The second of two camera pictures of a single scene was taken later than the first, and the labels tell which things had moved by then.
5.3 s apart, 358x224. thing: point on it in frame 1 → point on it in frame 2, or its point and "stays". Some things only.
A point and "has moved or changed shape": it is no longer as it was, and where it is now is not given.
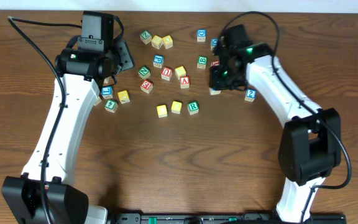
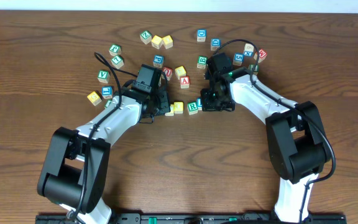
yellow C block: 162,111 has moved or changed shape
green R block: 193,107 stays
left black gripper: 125,56 → 161,103
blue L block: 214,92 has moved or changed shape
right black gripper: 217,78 → 213,101
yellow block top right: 168,42 stays
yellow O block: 176,107 stays
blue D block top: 201,35 stays
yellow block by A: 180,71 stays
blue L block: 107,92 stays
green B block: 202,62 stays
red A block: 184,81 stays
